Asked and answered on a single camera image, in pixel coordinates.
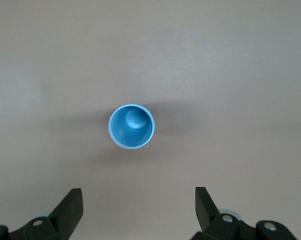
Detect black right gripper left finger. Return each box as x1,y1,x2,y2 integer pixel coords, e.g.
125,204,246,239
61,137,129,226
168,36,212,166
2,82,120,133
0,187,84,240

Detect light blue plastic cup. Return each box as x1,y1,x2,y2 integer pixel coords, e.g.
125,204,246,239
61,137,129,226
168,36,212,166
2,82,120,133
107,102,156,150

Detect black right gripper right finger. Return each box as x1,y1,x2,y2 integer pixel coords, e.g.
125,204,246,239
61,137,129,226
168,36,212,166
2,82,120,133
191,186,298,240

